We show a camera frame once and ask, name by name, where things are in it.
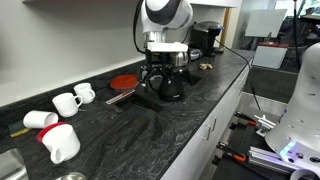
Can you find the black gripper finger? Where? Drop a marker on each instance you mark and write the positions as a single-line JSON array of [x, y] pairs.
[[144, 79], [166, 74]]

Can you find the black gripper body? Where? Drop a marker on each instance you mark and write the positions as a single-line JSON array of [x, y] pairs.
[[155, 61]]

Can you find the brown paper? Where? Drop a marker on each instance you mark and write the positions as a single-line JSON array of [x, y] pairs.
[[205, 66]]

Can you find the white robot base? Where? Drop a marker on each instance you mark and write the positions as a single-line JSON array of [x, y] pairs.
[[296, 136]]

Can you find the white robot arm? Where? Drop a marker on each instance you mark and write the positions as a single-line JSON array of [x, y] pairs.
[[157, 17]]

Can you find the red plastic lid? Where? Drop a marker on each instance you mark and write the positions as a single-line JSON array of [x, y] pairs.
[[123, 83]]

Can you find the black gooseneck kettle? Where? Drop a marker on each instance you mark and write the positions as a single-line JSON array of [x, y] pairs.
[[171, 87]]

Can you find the stainless steel carafe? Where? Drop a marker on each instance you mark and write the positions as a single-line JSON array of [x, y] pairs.
[[179, 59]]

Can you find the black coffee machine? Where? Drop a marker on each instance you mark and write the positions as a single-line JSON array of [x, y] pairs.
[[203, 35]]

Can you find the white mug upright far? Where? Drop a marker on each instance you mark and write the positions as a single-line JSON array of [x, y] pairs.
[[85, 91]]

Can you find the white mug upright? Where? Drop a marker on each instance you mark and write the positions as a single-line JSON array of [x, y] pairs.
[[85, 91], [67, 104]]

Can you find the white mug upright near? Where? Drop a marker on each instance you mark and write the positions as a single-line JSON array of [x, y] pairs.
[[67, 104]]

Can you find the orange black clamp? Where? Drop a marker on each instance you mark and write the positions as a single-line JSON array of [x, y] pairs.
[[231, 153]]

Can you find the white cup red band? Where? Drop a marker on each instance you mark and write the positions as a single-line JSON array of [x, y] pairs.
[[61, 141]]

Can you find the black perforated cart board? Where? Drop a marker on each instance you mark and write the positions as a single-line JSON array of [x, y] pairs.
[[242, 138]]

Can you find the white mug lying down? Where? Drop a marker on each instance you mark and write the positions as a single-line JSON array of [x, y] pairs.
[[39, 119]]

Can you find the metal pour-over dripper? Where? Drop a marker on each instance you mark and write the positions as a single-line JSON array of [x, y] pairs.
[[72, 176]]

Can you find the aluminium extrusion bar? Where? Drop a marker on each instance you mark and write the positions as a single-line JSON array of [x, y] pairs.
[[268, 160]]

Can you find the green yellow sponge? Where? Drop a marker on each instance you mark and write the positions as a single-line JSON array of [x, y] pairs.
[[17, 128]]

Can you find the steel sink basin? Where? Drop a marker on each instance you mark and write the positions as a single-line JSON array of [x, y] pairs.
[[12, 166]]

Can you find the right cabinet door handle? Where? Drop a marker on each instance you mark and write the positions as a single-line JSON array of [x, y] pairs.
[[213, 120]]

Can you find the cabinet door handle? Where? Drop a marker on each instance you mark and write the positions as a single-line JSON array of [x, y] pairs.
[[205, 132], [213, 120]]

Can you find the left cabinet door handle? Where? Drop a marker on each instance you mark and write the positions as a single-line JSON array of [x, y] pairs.
[[205, 132]]

